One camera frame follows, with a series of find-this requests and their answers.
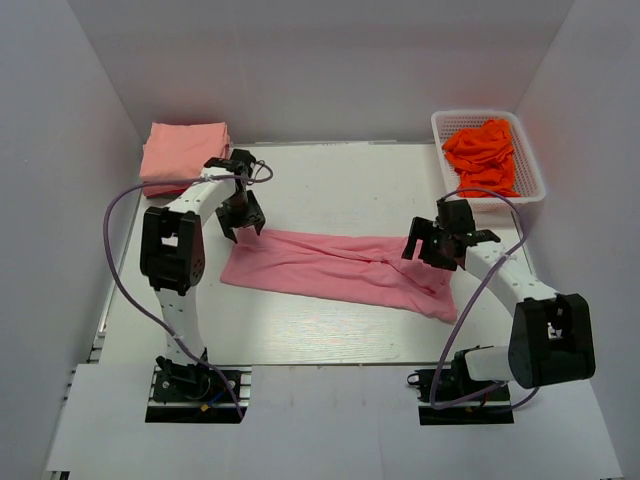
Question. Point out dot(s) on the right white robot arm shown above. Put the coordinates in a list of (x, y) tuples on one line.
[(551, 338)]

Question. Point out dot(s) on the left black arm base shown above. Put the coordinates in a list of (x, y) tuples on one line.
[(192, 394)]

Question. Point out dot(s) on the folded salmon t-shirt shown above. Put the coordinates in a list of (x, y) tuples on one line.
[(163, 135)]

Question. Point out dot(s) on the white plastic basket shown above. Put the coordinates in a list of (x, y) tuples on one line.
[(528, 179)]

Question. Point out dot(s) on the orange crumpled t-shirt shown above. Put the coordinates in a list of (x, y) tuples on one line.
[(483, 158)]

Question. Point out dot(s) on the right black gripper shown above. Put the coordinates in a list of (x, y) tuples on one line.
[(419, 229)]

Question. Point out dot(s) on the pink t-shirt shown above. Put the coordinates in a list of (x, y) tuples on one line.
[(162, 190), (366, 270)]

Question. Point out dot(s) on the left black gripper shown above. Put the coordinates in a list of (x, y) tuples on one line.
[(254, 216)]

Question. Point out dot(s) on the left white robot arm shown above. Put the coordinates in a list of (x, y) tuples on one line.
[(173, 250)]

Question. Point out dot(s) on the folded pink t-shirt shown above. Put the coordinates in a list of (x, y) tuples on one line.
[(162, 190)]

